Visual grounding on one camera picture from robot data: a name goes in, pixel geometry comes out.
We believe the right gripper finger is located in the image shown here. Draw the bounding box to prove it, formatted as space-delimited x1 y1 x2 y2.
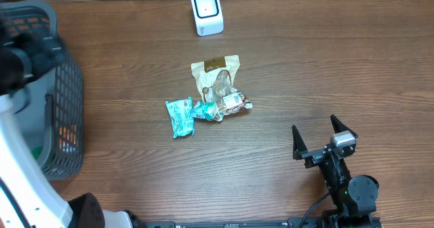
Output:
330 115 358 138
292 125 308 160

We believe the teal tissue pack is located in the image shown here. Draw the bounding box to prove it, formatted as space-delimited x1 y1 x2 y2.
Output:
191 101 219 120

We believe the beige snack pouch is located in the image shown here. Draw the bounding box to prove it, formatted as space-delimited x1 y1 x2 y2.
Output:
191 55 253 121

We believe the teal wipes packet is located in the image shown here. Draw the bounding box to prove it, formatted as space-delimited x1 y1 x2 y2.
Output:
165 97 195 138

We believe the orange tissue pack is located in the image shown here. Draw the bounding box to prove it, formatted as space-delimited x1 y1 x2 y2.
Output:
59 125 77 153

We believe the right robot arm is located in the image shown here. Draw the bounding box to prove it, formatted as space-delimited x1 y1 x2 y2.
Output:
288 115 382 228

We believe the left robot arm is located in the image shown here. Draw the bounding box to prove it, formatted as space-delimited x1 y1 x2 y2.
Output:
1 29 144 228

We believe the white barcode scanner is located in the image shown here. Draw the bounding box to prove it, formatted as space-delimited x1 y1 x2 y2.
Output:
191 0 224 37

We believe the grey plastic mesh basket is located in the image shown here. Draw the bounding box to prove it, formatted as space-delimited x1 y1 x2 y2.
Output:
1 0 83 180

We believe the green bottle cap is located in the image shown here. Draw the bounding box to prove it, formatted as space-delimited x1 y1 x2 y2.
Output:
31 146 43 159

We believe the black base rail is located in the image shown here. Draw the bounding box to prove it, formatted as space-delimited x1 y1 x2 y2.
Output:
142 216 326 228

